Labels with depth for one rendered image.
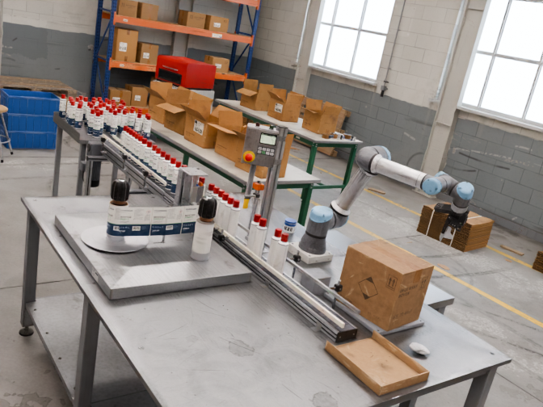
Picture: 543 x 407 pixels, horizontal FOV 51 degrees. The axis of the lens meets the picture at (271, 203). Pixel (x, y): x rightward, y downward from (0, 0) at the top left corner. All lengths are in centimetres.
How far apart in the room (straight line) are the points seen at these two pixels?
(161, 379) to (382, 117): 777
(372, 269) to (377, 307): 16
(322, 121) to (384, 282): 478
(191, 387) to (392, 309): 94
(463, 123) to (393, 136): 123
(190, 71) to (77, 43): 274
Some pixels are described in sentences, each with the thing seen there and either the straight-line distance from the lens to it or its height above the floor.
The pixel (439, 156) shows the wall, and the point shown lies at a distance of 860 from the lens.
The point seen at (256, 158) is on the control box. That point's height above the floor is 132.
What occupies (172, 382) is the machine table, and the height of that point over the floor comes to 83.
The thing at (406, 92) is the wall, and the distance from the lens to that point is 910.
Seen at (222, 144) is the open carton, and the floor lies 88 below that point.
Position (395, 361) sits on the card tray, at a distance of 236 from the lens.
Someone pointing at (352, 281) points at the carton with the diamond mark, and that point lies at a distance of 256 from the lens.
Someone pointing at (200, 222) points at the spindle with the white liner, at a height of 106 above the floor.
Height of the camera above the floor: 198
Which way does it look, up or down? 17 degrees down
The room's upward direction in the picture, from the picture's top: 11 degrees clockwise
